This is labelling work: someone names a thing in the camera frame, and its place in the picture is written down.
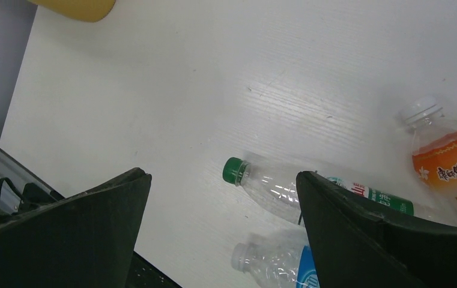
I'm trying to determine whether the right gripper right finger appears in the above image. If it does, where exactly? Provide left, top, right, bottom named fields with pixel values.
left=296, top=172, right=457, bottom=287

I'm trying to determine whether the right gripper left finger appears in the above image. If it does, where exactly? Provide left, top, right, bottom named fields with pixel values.
left=0, top=168, right=152, bottom=287

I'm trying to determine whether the blue label clear bottle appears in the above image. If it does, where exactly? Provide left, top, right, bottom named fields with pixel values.
left=231, top=228, right=321, bottom=287

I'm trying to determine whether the green cap water bottle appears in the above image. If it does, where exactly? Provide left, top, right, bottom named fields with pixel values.
left=222, top=154, right=457, bottom=227

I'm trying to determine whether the orange drink bottle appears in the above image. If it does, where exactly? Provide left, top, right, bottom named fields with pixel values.
left=399, top=96, right=457, bottom=215

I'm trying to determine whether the yellow mesh waste bin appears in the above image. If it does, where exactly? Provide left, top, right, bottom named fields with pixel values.
left=29, top=0, right=117, bottom=23

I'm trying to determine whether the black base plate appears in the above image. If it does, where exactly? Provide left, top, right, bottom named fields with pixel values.
left=125, top=251, right=181, bottom=288

